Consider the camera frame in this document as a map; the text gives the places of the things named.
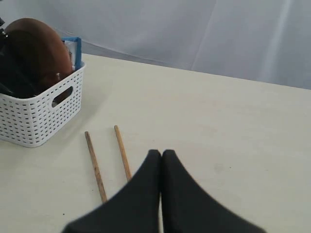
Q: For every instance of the white backdrop curtain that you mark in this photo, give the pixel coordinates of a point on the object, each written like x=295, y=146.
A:
x=262, y=40

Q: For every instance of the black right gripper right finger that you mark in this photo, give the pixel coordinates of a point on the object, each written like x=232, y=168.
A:
x=187, y=208

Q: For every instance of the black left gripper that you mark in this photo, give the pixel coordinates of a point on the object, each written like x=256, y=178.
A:
x=19, y=59

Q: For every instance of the white perforated plastic basket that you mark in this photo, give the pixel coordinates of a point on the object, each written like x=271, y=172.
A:
x=33, y=121

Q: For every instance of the blue snack packet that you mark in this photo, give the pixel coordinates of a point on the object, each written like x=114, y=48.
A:
x=74, y=47

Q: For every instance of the brown round plate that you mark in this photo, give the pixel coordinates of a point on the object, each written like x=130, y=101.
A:
x=54, y=60

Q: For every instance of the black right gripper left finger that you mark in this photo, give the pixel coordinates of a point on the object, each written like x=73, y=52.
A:
x=134, y=209

